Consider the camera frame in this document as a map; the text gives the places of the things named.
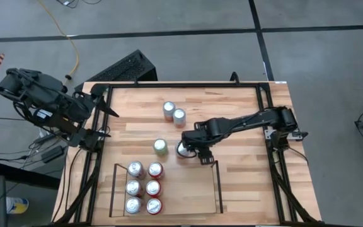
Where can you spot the white yellow blue container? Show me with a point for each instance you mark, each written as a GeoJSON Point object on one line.
{"type": "Point", "coordinates": [17, 205]}

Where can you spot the black power adapter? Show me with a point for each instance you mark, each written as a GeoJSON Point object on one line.
{"type": "Point", "coordinates": [52, 154]}

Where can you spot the silver diet cola can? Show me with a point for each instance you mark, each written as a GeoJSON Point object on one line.
{"type": "Point", "coordinates": [135, 168]}
{"type": "Point", "coordinates": [133, 187]}
{"type": "Point", "coordinates": [133, 205]}

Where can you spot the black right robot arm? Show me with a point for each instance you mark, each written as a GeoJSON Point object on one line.
{"type": "Point", "coordinates": [251, 121]}

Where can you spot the red cola can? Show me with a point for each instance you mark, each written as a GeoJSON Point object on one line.
{"type": "Point", "coordinates": [153, 205]}
{"type": "Point", "coordinates": [155, 169]}
{"type": "Point", "coordinates": [153, 187]}

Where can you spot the raspberry lime beverage can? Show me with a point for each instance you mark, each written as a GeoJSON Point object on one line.
{"type": "Point", "coordinates": [180, 152]}

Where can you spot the silver metal bracket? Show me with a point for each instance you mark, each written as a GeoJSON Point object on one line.
{"type": "Point", "coordinates": [296, 134]}

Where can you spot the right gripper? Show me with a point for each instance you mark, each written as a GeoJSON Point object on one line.
{"type": "Point", "coordinates": [197, 140]}

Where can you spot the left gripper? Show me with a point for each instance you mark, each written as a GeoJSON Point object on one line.
{"type": "Point", "coordinates": [84, 107]}

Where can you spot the black perforated computer tower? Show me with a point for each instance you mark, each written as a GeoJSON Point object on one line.
{"type": "Point", "coordinates": [121, 69]}

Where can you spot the black floor beam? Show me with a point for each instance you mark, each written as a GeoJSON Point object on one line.
{"type": "Point", "coordinates": [24, 176]}

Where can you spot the small white label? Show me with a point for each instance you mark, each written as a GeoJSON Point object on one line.
{"type": "Point", "coordinates": [280, 82]}

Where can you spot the green beverage can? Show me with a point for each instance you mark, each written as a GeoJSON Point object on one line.
{"type": "Point", "coordinates": [160, 145]}

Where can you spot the small black clamp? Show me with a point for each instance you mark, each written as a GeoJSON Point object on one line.
{"type": "Point", "coordinates": [234, 78]}

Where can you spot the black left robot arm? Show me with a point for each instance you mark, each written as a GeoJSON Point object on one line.
{"type": "Point", "coordinates": [43, 91]}

